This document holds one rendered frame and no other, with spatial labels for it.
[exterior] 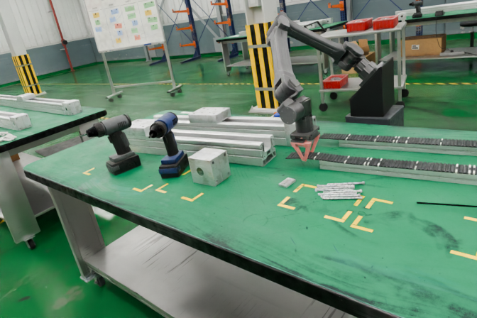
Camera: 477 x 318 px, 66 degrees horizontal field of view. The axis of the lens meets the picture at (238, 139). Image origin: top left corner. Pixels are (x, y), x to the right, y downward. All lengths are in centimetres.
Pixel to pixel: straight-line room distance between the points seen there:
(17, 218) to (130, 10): 494
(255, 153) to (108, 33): 635
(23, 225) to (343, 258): 237
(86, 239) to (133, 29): 540
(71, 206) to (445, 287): 169
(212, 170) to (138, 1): 596
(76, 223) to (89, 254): 20
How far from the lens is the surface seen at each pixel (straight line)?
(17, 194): 282
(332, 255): 87
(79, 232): 211
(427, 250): 90
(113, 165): 152
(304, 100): 117
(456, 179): 115
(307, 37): 161
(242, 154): 133
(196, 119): 166
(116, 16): 730
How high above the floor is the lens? 132
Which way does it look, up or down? 19 degrees down
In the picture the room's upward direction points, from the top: 10 degrees counter-clockwise
